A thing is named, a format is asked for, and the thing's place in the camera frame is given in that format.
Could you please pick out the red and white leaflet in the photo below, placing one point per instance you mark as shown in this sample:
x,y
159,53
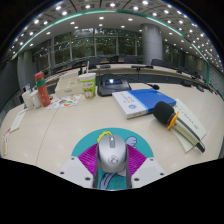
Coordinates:
x,y
5,141

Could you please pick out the beige cardboard box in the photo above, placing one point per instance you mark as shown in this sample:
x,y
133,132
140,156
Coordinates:
x,y
68,86

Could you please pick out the tall white cup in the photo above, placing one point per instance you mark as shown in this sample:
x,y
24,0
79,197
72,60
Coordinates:
x,y
27,100

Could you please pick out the blue and white book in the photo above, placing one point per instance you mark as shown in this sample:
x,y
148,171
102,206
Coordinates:
x,y
146,100

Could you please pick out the white paper booklet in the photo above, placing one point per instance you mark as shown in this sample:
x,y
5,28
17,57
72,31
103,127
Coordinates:
x,y
193,123

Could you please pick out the ceiling lights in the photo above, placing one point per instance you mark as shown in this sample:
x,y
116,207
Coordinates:
x,y
64,13

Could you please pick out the round teal cartoon mouse pad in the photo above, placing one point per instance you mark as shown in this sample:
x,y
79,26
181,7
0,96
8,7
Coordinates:
x,y
88,138

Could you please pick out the black gooseneck microphone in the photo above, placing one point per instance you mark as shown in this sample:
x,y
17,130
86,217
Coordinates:
x,y
155,87

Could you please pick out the white booklet with green edge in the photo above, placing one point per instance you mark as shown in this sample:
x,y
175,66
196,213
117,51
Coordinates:
x,y
18,120

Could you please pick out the red bottle with green band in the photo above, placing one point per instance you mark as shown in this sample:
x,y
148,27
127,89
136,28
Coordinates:
x,y
42,90

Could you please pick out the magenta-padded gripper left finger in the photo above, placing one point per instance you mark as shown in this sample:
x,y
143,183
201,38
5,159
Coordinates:
x,y
87,158

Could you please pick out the dark office chairs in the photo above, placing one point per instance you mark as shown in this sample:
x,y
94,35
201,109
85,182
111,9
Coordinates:
x,y
156,62

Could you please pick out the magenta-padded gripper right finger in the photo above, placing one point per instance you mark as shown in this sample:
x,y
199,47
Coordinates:
x,y
136,159

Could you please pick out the silver computer mouse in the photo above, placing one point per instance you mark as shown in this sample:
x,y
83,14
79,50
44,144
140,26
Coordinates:
x,y
112,154

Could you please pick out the green printed paper cup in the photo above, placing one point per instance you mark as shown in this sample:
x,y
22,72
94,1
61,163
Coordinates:
x,y
88,86

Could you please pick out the colourful printed leaflet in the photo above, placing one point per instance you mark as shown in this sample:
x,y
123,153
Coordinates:
x,y
65,101

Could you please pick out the dark conference microphone console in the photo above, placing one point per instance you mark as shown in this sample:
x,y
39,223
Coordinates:
x,y
113,87

